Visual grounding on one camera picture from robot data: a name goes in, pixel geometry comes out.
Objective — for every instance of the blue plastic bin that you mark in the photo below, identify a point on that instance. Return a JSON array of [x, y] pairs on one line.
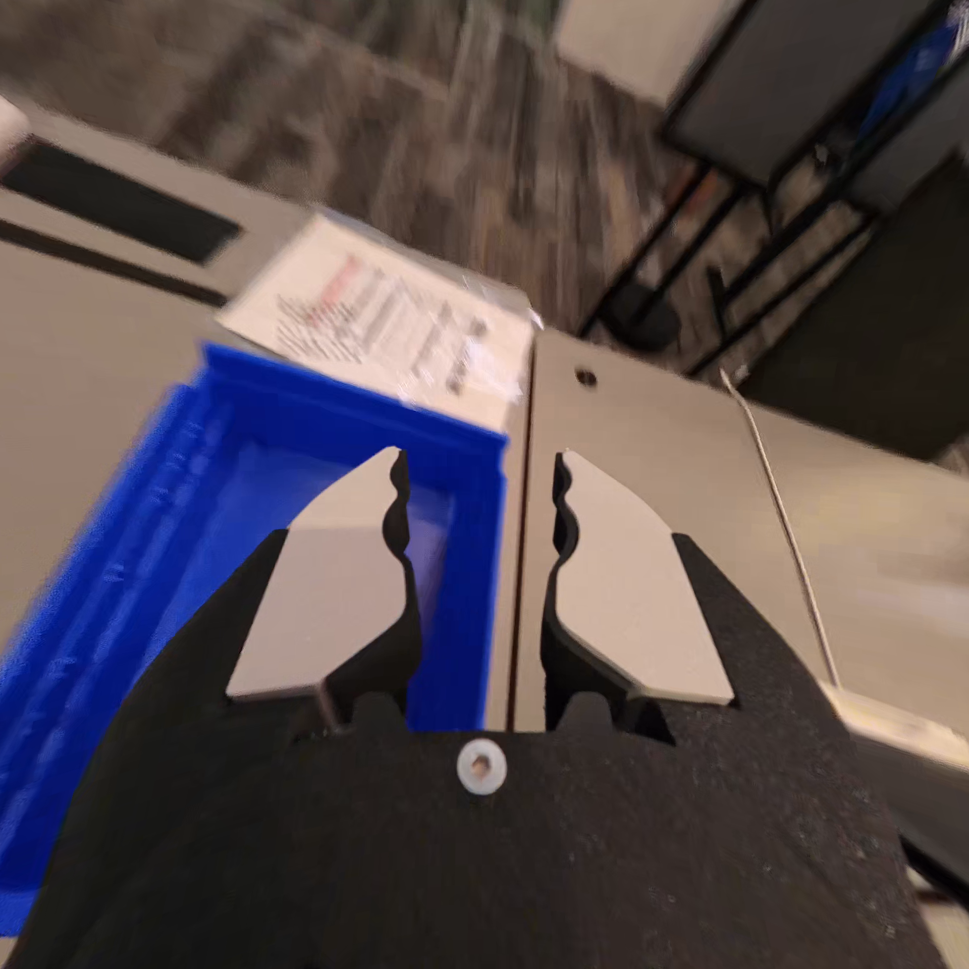
[[113, 590]]

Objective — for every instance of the round black desk button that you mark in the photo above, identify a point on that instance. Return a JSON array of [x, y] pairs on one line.
[[585, 376]]

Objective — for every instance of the printed sheet in plastic sleeve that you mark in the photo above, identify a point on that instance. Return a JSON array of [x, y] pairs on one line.
[[378, 325]]

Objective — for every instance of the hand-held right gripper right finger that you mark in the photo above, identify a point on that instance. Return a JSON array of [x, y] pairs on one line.
[[636, 605]]

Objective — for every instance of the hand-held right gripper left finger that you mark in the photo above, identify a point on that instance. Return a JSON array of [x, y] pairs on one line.
[[325, 598]]

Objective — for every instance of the black metal shelf rack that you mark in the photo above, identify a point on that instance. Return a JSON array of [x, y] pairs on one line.
[[833, 76]]

